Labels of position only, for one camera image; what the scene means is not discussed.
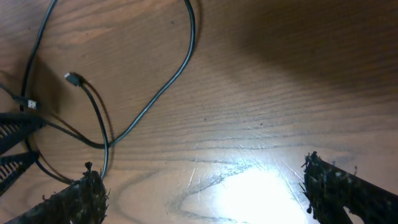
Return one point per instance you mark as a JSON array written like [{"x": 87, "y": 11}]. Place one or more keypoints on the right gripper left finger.
[{"x": 83, "y": 201}]

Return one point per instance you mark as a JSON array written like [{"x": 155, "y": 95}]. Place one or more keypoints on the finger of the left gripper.
[
  {"x": 16, "y": 127},
  {"x": 13, "y": 166}
]

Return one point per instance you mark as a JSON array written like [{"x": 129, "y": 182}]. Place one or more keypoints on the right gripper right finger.
[{"x": 330, "y": 190}]

